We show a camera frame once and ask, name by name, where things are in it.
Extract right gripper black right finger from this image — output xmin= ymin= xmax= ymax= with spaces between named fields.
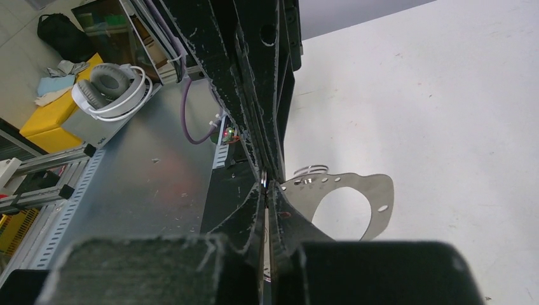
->
xmin=268 ymin=182 xmax=484 ymax=304

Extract left white slotted cable duct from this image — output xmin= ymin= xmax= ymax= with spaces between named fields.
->
xmin=212 ymin=126 xmax=229 ymax=170

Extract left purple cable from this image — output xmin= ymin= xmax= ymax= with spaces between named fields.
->
xmin=143 ymin=0 xmax=224 ymax=146

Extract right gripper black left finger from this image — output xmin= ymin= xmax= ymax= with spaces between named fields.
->
xmin=36 ymin=183 xmax=264 ymax=304

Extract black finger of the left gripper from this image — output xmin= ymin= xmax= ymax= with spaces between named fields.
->
xmin=234 ymin=1 xmax=303 ymax=182
xmin=163 ymin=1 xmax=270 ymax=181

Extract yellow box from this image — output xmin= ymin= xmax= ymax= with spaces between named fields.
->
xmin=19 ymin=53 xmax=103 ymax=153

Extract white grey headphones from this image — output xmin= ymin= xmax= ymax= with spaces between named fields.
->
xmin=71 ymin=63 xmax=154 ymax=122

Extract black bag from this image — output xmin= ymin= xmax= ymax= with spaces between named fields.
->
xmin=37 ymin=13 xmax=96 ymax=63

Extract silver aluminium side frame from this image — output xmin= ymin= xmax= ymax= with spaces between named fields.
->
xmin=1 ymin=144 xmax=97 ymax=215

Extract large silver carabiner keyring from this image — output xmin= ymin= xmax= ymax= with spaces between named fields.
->
xmin=282 ymin=165 xmax=394 ymax=241

